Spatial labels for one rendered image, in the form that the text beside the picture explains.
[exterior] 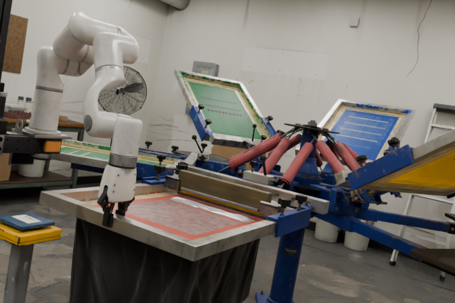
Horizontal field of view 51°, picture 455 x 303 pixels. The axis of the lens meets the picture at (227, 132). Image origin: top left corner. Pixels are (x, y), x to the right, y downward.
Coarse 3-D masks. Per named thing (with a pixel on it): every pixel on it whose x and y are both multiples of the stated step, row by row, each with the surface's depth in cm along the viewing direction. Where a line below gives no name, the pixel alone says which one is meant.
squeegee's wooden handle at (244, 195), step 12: (192, 180) 187; (204, 180) 184; (216, 180) 182; (204, 192) 184; (216, 192) 182; (228, 192) 179; (240, 192) 176; (252, 192) 174; (264, 192) 172; (252, 204) 174
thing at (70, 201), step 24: (48, 192) 146; (72, 192) 152; (96, 192) 160; (144, 192) 183; (96, 216) 133; (120, 216) 132; (144, 240) 124; (168, 240) 120; (192, 240) 121; (216, 240) 125; (240, 240) 137
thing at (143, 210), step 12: (108, 204) 158; (132, 204) 163; (144, 204) 166; (156, 204) 169; (168, 204) 172; (180, 204) 176; (204, 204) 183; (132, 216) 147; (144, 216) 150; (156, 216) 152; (168, 216) 155
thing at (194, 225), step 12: (180, 216) 158; (192, 216) 160; (204, 216) 163; (216, 216) 166; (252, 216) 176; (168, 228) 141; (180, 228) 143; (192, 228) 146; (204, 228) 148; (216, 228) 151; (228, 228) 153
